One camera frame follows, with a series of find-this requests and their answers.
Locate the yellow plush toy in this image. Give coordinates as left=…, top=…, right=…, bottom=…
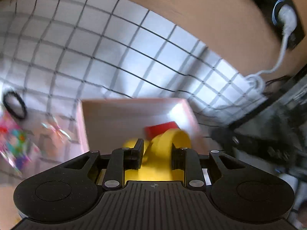
left=124, top=129, right=191, bottom=182

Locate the black scrunchie hair tie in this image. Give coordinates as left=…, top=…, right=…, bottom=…
left=2, top=89, right=27, bottom=121

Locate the red item in box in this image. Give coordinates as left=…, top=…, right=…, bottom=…
left=144, top=121, right=179, bottom=140

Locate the pink storage box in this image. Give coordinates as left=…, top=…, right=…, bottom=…
left=76, top=98, right=207, bottom=154

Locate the clear bow hair clip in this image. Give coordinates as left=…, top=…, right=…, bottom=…
left=41, top=116, right=72, bottom=143

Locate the Kleenex cartoon tissue pack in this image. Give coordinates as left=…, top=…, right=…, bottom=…
left=1, top=111, right=41, bottom=173

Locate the white black-grid tablecloth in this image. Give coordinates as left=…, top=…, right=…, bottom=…
left=1, top=0, right=264, bottom=183

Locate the white power plug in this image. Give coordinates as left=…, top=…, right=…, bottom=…
left=278, top=4, right=297, bottom=36

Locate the white power cable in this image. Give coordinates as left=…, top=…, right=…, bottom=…
left=246, top=32, right=288, bottom=93

